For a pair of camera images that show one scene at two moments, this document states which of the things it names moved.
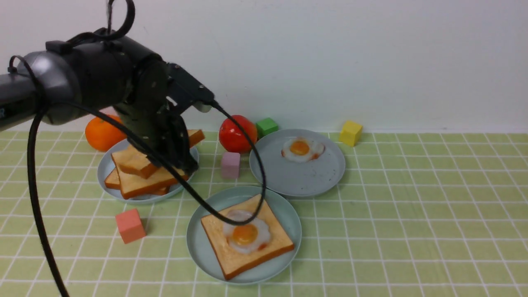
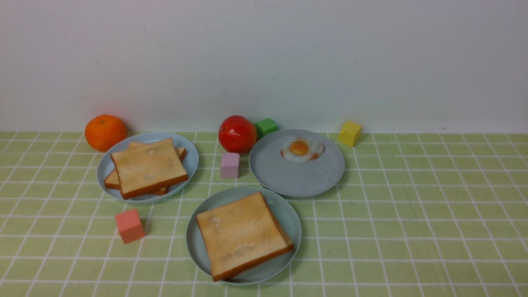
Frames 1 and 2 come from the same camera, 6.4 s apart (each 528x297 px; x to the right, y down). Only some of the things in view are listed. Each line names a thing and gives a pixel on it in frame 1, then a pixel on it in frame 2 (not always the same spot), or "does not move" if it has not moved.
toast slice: [132, 159] → [240, 234]
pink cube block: [230, 168] does not move
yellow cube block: [351, 133] does not move
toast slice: [112, 181] does not move
